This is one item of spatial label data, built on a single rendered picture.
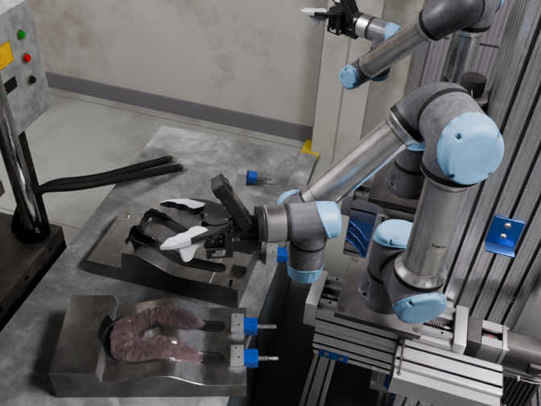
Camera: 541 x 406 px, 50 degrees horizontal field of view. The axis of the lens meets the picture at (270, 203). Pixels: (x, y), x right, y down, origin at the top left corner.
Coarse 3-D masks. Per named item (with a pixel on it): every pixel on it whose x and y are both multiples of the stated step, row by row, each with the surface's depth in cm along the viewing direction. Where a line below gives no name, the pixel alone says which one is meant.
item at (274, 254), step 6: (270, 246) 193; (276, 246) 193; (270, 252) 191; (276, 252) 191; (282, 252) 193; (270, 258) 192; (276, 258) 192; (282, 258) 192; (270, 264) 194; (276, 264) 194
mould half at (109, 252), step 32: (128, 224) 197; (160, 224) 187; (192, 224) 194; (96, 256) 185; (128, 256) 177; (160, 256) 179; (256, 256) 192; (160, 288) 183; (192, 288) 178; (224, 288) 174
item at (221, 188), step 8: (216, 176) 108; (224, 176) 110; (216, 184) 106; (224, 184) 106; (216, 192) 106; (224, 192) 107; (232, 192) 109; (224, 200) 107; (232, 200) 108; (240, 200) 113; (232, 208) 109; (240, 208) 109; (232, 216) 110; (240, 216) 110; (248, 216) 112; (240, 224) 111; (248, 224) 111
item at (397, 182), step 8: (392, 168) 187; (400, 168) 183; (392, 176) 187; (400, 176) 184; (408, 176) 183; (416, 176) 182; (424, 176) 183; (392, 184) 189; (400, 184) 185; (408, 184) 184; (416, 184) 184; (392, 192) 188; (400, 192) 185; (408, 192) 185; (416, 192) 185
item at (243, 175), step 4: (240, 168) 225; (244, 168) 225; (240, 172) 223; (244, 172) 223; (248, 172) 225; (252, 172) 226; (256, 172) 226; (240, 176) 223; (244, 176) 223; (248, 176) 224; (252, 176) 224; (256, 176) 224; (260, 176) 225; (240, 180) 224; (244, 180) 224; (248, 180) 224; (252, 180) 224; (256, 180) 224; (240, 184) 226; (244, 184) 225
